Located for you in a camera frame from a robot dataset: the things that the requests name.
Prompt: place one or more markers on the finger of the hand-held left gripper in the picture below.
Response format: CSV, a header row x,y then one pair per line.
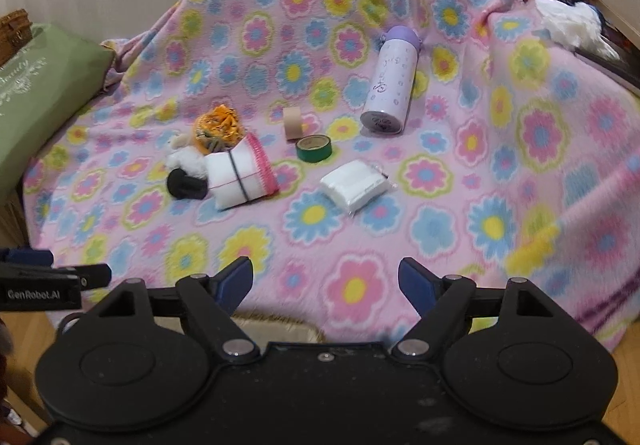
x,y
25,256
90,276

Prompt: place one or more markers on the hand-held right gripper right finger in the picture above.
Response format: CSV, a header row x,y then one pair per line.
x,y
415,282

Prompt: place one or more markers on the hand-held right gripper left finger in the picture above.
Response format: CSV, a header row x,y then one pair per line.
x,y
235,282

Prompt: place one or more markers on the beige woven storage basket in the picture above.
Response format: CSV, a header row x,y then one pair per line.
x,y
280,327

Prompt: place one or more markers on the white plush toy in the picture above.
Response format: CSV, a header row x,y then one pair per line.
x,y
230,180
192,164

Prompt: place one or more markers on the black sock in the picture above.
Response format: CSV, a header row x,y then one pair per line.
x,y
182,185

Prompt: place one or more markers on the white cotton pad packet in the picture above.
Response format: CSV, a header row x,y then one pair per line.
x,y
350,187

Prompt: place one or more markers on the small wooden ball toy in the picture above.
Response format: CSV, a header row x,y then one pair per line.
x,y
312,156

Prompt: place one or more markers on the orange and green scrunchie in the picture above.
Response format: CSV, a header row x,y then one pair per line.
x,y
220,125

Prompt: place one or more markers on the wooden cabinet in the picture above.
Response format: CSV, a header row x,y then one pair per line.
x,y
12,220

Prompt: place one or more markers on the pink floral fleece blanket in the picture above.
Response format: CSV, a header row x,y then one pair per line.
x,y
450,205

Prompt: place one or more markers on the green printed cushion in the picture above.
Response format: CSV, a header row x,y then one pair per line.
x,y
35,100

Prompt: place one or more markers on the beige tape roll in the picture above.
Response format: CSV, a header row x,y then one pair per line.
x,y
290,125

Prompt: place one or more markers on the white purple-lidded bottle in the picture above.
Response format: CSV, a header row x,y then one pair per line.
x,y
390,85

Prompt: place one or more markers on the white crumpled cloth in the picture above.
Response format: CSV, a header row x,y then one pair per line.
x,y
575,25

